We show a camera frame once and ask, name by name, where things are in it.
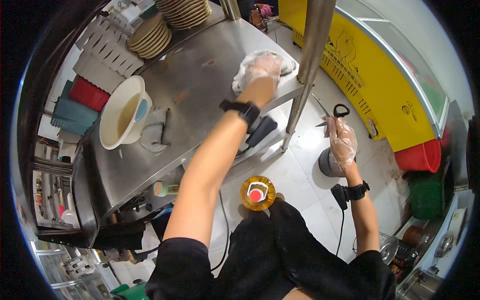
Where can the person's left hand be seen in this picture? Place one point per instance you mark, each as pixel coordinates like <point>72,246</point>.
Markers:
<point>263,69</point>

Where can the person's right hand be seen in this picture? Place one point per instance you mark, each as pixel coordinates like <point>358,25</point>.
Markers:
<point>342,142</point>

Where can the person's left fingers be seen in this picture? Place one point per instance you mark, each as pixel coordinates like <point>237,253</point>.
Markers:
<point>268,62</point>

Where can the person's right fingers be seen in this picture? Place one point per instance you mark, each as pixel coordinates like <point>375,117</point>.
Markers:
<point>332,125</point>

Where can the white cleaning cloth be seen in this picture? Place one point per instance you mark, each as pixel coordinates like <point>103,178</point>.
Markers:
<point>287,65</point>

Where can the grey round container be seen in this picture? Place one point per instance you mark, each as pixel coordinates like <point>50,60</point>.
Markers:
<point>327,165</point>

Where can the black wrist band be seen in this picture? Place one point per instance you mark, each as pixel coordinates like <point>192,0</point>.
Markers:
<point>250,120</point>
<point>349,193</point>

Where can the yellow chest freezer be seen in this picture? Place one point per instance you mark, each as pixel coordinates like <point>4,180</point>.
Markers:
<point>375,71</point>

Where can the red plastic bucket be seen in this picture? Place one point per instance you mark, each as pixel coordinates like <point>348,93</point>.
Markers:
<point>422,155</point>

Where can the stainless steel work table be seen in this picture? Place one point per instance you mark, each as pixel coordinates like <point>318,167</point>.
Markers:
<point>187,112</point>

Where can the stack of tan plates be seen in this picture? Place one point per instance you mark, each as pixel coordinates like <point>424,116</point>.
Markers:
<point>185,13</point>
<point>150,36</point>

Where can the cooking oil bottle red cap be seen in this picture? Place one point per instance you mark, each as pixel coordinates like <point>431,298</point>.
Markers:
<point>257,193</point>

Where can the person's legs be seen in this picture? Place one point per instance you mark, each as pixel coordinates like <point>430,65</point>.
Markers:
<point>277,240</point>

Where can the grey folded rag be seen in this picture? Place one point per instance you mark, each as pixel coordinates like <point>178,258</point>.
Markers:
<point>154,131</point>

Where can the blue round lid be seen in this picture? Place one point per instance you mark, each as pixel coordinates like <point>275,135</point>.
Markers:
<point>141,110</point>

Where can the steel pot lid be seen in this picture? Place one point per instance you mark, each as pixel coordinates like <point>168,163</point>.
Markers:
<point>389,249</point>

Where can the white basin with liquid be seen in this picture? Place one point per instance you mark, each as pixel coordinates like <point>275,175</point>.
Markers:
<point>122,112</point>

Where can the row of grey folded cartons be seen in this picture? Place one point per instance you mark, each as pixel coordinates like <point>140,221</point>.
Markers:
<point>107,50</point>

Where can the green bottle orange cap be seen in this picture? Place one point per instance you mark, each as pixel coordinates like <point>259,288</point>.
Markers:
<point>165,188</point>

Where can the person's body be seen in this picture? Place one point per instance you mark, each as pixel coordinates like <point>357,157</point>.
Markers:
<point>232,270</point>

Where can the red corrugated tray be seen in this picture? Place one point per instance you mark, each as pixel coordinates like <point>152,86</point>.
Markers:
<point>88,93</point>

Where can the stack of teal corrugated trays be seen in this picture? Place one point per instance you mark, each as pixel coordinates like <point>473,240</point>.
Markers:
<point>73,114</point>

